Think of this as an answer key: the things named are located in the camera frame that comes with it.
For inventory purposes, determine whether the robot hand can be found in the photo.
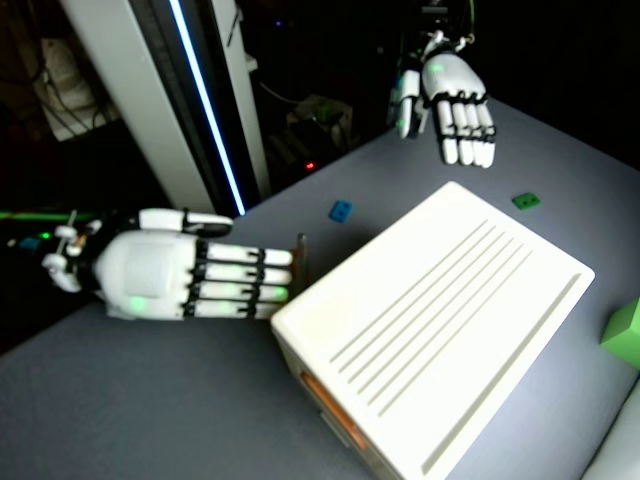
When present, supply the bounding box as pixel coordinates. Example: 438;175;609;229
387;49;499;170
92;207;296;322

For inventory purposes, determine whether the grey table cloth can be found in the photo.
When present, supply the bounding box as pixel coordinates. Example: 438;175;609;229
0;97;640;480

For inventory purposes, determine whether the small dark green block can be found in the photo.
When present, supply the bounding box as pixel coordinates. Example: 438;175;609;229
510;191;542;212

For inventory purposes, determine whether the small blue block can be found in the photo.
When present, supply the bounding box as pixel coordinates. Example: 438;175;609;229
328;199;354;223

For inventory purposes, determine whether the white column with light strip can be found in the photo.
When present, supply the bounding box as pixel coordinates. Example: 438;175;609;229
58;0;274;218

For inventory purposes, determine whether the white toy cabinet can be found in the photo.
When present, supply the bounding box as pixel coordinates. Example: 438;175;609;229
269;180;596;480

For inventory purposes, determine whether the large light green cube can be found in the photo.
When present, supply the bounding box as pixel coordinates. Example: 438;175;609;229
599;296;640;372

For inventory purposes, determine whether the white bundle with cables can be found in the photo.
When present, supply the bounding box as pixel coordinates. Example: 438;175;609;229
35;37;120;145

